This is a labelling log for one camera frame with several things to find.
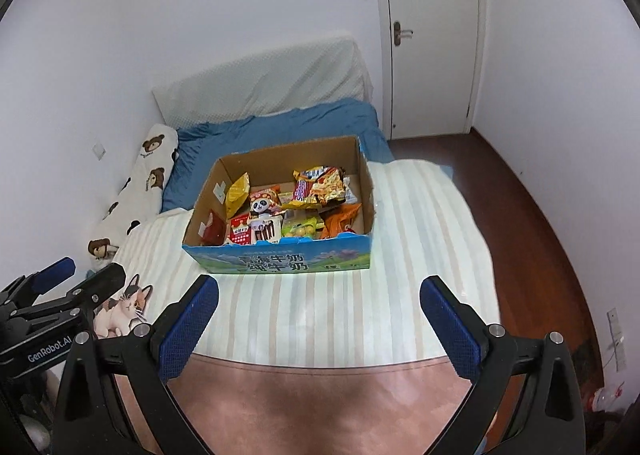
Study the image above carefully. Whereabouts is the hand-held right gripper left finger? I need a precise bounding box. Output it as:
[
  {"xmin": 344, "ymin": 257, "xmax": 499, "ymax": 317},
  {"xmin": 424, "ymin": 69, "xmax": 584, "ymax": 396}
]
[{"xmin": 52, "ymin": 274, "xmax": 221, "ymax": 455}]

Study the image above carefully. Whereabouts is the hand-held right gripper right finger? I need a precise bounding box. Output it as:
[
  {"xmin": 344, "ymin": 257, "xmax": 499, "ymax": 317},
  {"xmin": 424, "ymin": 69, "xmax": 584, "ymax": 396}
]
[{"xmin": 420, "ymin": 275, "xmax": 586, "ymax": 455}]

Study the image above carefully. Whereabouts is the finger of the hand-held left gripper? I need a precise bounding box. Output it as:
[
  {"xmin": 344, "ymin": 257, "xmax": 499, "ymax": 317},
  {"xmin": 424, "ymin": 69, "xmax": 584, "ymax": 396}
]
[
  {"xmin": 15, "ymin": 262, "xmax": 127, "ymax": 321},
  {"xmin": 0, "ymin": 256, "xmax": 77, "ymax": 308}
]

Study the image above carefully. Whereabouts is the red crown print snack packet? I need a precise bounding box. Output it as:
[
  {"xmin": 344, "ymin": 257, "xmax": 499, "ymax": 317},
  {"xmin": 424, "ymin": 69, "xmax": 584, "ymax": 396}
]
[{"xmin": 226, "ymin": 215, "xmax": 252, "ymax": 246}]

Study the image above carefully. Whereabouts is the brown cardboard box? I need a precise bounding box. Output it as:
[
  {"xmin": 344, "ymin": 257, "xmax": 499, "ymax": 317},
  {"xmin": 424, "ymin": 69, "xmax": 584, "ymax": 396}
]
[{"xmin": 181, "ymin": 135, "xmax": 378, "ymax": 275}]

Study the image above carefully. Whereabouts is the white chocolate stick box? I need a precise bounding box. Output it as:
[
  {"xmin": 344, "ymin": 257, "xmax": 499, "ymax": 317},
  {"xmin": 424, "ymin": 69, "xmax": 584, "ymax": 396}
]
[{"xmin": 250, "ymin": 215, "xmax": 284, "ymax": 244}]

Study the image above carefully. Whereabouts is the yellow chips bag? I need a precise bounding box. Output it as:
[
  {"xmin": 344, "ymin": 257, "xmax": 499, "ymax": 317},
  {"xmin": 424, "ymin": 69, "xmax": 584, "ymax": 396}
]
[{"xmin": 225, "ymin": 172, "xmax": 251, "ymax": 220}]

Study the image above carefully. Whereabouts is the panda print snack packet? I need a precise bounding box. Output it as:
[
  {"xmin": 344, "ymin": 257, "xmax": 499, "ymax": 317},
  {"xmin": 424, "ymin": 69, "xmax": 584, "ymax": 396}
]
[{"xmin": 248, "ymin": 186, "xmax": 283, "ymax": 218}]

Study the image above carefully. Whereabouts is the green snack packet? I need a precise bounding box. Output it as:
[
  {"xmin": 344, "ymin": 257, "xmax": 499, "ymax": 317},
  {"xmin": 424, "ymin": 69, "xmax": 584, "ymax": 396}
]
[{"xmin": 281, "ymin": 216, "xmax": 324, "ymax": 240}]

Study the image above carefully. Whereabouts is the orange snack packet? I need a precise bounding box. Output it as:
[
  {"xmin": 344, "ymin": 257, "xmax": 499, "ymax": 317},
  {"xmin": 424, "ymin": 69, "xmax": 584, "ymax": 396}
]
[{"xmin": 319, "ymin": 204, "xmax": 362, "ymax": 240}]

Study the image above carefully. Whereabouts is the yellow crinkled noodle packet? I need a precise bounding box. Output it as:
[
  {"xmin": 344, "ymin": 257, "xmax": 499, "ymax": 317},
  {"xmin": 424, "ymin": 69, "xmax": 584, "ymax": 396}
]
[{"xmin": 292, "ymin": 165, "xmax": 351, "ymax": 208}]

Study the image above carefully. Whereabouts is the cat print cushion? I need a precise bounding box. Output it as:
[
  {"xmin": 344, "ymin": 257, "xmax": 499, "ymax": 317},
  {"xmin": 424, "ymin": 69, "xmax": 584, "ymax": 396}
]
[{"xmin": 94, "ymin": 274, "xmax": 152, "ymax": 339}]

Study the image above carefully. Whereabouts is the striped bed cover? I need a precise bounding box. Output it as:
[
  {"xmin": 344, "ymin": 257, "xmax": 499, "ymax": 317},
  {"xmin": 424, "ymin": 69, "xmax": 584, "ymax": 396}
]
[{"xmin": 117, "ymin": 158, "xmax": 503, "ymax": 368}]

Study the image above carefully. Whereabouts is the bear print pillow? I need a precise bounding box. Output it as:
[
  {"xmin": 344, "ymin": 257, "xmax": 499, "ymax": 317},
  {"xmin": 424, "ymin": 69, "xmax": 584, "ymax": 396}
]
[{"xmin": 87, "ymin": 124, "xmax": 180, "ymax": 261}]

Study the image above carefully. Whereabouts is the blue bed sheet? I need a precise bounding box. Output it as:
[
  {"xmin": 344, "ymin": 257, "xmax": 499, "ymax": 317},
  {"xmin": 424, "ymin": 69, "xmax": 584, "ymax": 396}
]
[{"xmin": 161, "ymin": 98, "xmax": 393, "ymax": 213}]

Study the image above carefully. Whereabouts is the white padded headboard cushion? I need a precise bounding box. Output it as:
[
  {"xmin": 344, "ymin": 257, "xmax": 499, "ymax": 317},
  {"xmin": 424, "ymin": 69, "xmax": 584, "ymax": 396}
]
[{"xmin": 151, "ymin": 36, "xmax": 373, "ymax": 128}]

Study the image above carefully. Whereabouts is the white door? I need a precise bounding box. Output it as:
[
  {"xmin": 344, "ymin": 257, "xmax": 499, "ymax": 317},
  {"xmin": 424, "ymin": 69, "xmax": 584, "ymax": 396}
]
[{"xmin": 370, "ymin": 0, "xmax": 487, "ymax": 141}]

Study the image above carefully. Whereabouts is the wall outlet with cable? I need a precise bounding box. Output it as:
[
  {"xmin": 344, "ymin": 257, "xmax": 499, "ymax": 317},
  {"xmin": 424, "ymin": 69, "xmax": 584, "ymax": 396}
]
[{"xmin": 602, "ymin": 307, "xmax": 627, "ymax": 372}]

